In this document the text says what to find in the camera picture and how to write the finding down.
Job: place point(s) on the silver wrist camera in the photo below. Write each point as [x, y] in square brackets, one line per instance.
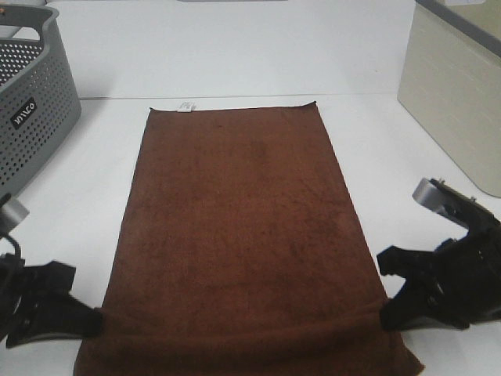
[428, 195]
[12, 213]

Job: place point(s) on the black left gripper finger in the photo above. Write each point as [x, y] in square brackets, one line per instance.
[53, 277]
[57, 316]

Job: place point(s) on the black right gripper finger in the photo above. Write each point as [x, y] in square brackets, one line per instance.
[409, 264]
[415, 308]

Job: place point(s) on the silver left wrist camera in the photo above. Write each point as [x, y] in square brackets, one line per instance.
[12, 213]

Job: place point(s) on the brown towel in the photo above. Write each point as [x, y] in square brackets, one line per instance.
[240, 253]

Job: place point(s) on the beige plastic bin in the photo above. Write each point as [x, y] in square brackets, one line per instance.
[450, 83]

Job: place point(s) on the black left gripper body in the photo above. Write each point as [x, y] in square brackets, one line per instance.
[18, 283]

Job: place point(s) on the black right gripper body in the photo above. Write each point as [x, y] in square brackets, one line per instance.
[464, 277]

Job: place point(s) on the grey perforated plastic basket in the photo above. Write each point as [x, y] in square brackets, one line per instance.
[39, 101]

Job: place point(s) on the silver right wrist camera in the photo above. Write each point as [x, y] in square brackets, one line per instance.
[428, 195]

